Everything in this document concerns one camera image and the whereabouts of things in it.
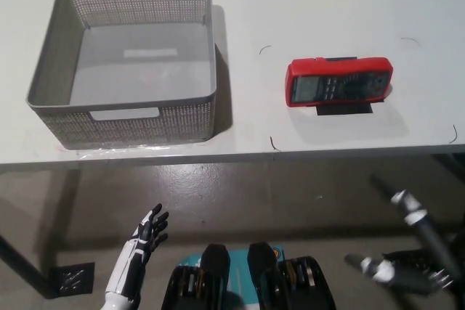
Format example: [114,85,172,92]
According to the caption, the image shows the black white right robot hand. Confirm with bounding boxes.
[344,174,459,295]

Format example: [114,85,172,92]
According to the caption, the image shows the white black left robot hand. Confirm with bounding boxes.
[104,203,170,295]

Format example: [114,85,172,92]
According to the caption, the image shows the red digital multimeter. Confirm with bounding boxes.
[284,56,394,108]

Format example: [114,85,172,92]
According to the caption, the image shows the black ribbed robot body block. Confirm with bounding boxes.
[161,243,233,310]
[246,242,337,310]

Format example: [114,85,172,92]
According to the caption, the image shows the black floor tape patch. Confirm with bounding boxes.
[49,261,96,297]

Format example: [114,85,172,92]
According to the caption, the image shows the clear tape strip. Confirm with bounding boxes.
[74,144,171,159]

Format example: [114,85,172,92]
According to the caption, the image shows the black robot legs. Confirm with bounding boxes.
[179,244,288,310]

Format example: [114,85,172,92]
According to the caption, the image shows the black table leg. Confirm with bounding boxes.
[0,233,61,295]

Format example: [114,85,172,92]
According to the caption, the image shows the black tape patch on table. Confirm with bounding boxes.
[315,101,375,118]

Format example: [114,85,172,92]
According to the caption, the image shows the grey perforated plastic basket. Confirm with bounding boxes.
[25,0,219,150]

